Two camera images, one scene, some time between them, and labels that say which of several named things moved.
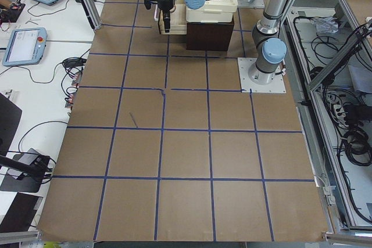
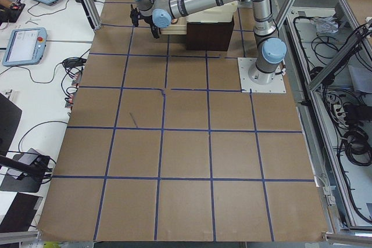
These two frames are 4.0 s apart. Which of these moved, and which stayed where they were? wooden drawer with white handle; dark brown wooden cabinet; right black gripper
Moved: right black gripper
Stayed: dark brown wooden cabinet; wooden drawer with white handle
